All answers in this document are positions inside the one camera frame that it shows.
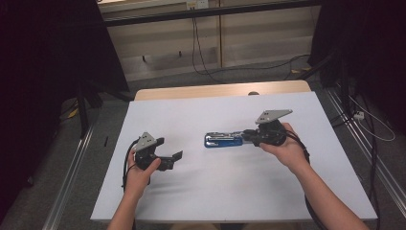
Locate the black horizontal bar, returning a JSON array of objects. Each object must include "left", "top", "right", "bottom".
[{"left": 103, "top": 0, "right": 322, "bottom": 28}]

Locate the wooden table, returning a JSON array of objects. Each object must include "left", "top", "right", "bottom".
[{"left": 133, "top": 80, "right": 312, "bottom": 102}]

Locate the black metal stand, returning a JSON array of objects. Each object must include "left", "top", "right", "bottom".
[{"left": 76, "top": 80, "right": 135, "bottom": 140}]

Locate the white cable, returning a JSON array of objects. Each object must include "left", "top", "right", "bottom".
[{"left": 348, "top": 95, "right": 396, "bottom": 143}]

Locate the white wall socket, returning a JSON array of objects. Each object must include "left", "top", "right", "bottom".
[{"left": 186, "top": 0, "right": 210, "bottom": 10}]

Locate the white table sheet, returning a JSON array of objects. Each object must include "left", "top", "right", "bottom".
[{"left": 90, "top": 91, "right": 378, "bottom": 223}]

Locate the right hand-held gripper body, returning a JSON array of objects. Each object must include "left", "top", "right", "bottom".
[{"left": 243, "top": 109, "right": 294, "bottom": 148}]

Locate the beige wooden cabinet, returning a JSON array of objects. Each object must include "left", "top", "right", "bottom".
[{"left": 106, "top": 5, "right": 322, "bottom": 82}]

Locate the black hanging cable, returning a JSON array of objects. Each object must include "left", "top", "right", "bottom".
[{"left": 191, "top": 16, "right": 222, "bottom": 84}]

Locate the blue stapler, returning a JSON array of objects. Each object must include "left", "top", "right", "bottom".
[{"left": 204, "top": 130, "right": 254, "bottom": 150}]

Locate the aluminium floor rail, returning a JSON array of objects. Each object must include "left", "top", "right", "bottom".
[
  {"left": 325, "top": 88, "right": 406, "bottom": 210},
  {"left": 41, "top": 124, "right": 95, "bottom": 230}
]

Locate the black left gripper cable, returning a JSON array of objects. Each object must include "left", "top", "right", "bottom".
[{"left": 121, "top": 138, "right": 141, "bottom": 194}]

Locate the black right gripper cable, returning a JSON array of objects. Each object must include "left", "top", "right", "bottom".
[{"left": 286, "top": 129, "right": 328, "bottom": 230}]

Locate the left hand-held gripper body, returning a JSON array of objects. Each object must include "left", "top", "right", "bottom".
[{"left": 132, "top": 131, "right": 175, "bottom": 173}]

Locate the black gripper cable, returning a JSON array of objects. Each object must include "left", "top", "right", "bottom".
[
  {"left": 121, "top": 138, "right": 141, "bottom": 194},
  {"left": 286, "top": 129, "right": 328, "bottom": 230}
]

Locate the person's left hand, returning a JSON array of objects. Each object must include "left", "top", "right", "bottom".
[{"left": 124, "top": 152, "right": 163, "bottom": 196}]

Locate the person's right hand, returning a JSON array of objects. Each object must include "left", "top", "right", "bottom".
[{"left": 259, "top": 122, "right": 310, "bottom": 175}]

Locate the black curtain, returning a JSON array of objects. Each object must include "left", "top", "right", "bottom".
[
  {"left": 307, "top": 0, "right": 406, "bottom": 135},
  {"left": 0, "top": 0, "right": 130, "bottom": 224}
]

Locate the black floor cable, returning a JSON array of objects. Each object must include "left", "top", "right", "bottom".
[{"left": 204, "top": 53, "right": 311, "bottom": 81}]

